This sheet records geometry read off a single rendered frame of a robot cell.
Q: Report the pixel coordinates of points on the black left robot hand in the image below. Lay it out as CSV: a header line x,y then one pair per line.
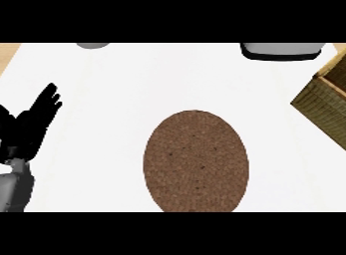
x,y
25,127

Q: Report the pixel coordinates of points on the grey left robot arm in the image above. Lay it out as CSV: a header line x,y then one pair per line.
x,y
8,194

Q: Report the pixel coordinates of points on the brown oval placemat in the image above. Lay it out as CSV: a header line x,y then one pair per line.
x,y
195,162

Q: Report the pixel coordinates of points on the olive wicker basket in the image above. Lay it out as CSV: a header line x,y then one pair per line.
x,y
334,103

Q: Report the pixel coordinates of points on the small grey round object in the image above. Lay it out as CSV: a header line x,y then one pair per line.
x,y
92,45

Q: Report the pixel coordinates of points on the grey appliance with black base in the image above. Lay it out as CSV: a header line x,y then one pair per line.
x,y
280,50

